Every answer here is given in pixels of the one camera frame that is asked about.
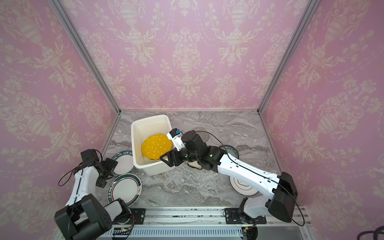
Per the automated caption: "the yellow polka dot plate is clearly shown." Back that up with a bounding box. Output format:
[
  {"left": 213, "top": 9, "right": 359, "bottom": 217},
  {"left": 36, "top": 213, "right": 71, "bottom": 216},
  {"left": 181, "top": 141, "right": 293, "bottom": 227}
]
[{"left": 141, "top": 134, "right": 173, "bottom": 161}]

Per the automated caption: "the white plate blue rim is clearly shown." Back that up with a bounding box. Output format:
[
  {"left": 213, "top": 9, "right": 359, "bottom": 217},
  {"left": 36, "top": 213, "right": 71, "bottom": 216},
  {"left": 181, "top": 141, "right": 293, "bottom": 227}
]
[{"left": 230, "top": 177, "right": 259, "bottom": 197}]

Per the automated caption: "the aluminium corner post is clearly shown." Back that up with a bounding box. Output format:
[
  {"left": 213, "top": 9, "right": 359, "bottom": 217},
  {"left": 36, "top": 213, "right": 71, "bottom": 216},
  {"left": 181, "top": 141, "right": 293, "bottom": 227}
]
[
  {"left": 48, "top": 0, "right": 121, "bottom": 115},
  {"left": 258, "top": 0, "right": 320, "bottom": 115}
]

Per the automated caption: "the cream willow pattern plate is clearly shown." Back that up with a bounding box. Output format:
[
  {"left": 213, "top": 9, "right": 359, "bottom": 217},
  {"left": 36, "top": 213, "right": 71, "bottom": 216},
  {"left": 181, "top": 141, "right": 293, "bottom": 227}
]
[{"left": 187, "top": 161, "right": 203, "bottom": 170}]

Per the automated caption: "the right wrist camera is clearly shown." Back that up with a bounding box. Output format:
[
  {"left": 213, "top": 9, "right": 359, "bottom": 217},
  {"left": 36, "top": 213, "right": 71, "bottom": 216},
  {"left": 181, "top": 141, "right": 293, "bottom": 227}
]
[{"left": 167, "top": 128, "right": 185, "bottom": 151}]

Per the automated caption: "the small blue patterned plate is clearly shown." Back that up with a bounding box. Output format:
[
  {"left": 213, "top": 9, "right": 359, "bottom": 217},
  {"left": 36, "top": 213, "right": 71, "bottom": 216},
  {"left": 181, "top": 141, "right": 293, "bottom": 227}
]
[{"left": 220, "top": 145, "right": 239, "bottom": 159}]

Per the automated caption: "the white plate dark green rim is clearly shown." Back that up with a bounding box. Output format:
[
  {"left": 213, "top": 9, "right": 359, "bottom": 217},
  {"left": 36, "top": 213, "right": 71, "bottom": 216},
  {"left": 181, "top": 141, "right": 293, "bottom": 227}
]
[{"left": 112, "top": 150, "right": 136, "bottom": 177}]

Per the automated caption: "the right aluminium corner post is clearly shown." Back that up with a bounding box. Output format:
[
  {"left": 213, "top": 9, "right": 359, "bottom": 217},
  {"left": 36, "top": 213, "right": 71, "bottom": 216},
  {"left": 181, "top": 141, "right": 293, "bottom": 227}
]
[{"left": 258, "top": 0, "right": 320, "bottom": 115}]

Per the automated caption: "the white plate green red rim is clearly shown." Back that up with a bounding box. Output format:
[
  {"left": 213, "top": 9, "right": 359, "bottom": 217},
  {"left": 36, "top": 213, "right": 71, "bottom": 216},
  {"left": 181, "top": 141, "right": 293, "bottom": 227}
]
[{"left": 107, "top": 174, "right": 142, "bottom": 207}]

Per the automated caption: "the left aluminium corner post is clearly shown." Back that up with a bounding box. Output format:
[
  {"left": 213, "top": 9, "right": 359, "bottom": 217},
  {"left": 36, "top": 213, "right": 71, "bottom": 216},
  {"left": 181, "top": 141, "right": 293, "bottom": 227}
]
[{"left": 48, "top": 0, "right": 121, "bottom": 115}]

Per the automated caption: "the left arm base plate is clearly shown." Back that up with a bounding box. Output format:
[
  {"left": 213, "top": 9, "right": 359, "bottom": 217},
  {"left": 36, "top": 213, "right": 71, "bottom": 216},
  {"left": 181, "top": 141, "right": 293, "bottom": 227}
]
[{"left": 113, "top": 208, "right": 146, "bottom": 226}]

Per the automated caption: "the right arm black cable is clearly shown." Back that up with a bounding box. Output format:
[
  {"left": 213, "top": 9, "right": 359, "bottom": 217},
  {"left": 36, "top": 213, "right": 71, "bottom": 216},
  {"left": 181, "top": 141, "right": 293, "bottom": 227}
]
[{"left": 194, "top": 130, "right": 306, "bottom": 227}]

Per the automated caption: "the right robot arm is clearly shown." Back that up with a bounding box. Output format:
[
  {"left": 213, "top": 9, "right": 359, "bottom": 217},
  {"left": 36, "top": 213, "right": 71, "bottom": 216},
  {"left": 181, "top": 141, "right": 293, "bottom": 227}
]
[{"left": 160, "top": 129, "right": 298, "bottom": 223}]

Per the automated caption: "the clear glass plate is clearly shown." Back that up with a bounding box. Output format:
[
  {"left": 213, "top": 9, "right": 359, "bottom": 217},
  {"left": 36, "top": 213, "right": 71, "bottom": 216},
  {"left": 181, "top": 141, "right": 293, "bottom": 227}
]
[{"left": 196, "top": 130, "right": 210, "bottom": 142}]

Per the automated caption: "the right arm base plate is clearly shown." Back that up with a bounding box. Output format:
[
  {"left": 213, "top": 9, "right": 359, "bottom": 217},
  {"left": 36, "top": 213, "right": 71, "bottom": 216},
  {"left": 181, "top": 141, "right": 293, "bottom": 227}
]
[{"left": 223, "top": 208, "right": 267, "bottom": 225}]

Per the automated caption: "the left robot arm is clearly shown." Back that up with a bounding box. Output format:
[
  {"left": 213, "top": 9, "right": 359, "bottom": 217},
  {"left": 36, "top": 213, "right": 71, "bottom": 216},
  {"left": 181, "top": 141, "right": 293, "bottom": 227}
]
[{"left": 54, "top": 149, "right": 134, "bottom": 240}]

